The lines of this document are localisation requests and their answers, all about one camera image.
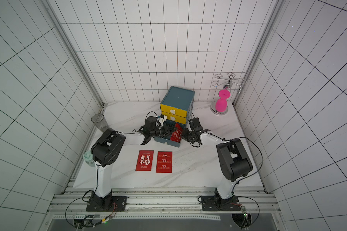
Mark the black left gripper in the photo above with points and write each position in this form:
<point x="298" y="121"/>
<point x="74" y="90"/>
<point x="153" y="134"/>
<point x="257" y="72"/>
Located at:
<point x="167" y="131"/>

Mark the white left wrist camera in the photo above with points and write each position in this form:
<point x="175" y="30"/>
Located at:
<point x="162" y="119"/>

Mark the metal base rail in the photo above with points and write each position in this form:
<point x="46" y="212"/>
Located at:
<point x="163" y="203"/>

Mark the red postcard from bottom drawer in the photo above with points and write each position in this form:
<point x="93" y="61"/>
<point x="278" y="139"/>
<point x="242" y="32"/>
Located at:
<point x="178" y="133"/>

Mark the clear plastic cup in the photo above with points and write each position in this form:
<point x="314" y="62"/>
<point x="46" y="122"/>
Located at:
<point x="100" y="122"/>

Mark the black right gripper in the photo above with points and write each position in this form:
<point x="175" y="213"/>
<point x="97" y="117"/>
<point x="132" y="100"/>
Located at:
<point x="189" y="135"/>

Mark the teal drawer cabinet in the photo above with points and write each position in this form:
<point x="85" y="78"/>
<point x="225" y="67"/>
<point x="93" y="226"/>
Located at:
<point x="180" y="98"/>

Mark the chrome stand with pink cups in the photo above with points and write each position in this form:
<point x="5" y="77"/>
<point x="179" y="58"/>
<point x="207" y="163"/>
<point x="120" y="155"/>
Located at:
<point x="220" y="107"/>

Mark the teal bottom drawer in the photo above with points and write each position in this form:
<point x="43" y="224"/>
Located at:
<point x="166" y="141"/>

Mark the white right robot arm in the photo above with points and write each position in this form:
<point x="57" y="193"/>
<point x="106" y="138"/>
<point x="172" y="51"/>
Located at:
<point x="234" y="161"/>

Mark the pale green round container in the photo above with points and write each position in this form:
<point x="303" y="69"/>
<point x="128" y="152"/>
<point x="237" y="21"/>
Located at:
<point x="88" y="158"/>

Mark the red postcard with white characters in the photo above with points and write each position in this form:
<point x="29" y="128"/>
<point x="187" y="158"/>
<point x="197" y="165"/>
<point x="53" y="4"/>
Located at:
<point x="144" y="160"/>

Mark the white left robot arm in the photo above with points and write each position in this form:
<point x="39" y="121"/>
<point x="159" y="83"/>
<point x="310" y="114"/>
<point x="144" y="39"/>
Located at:
<point x="105" y="152"/>

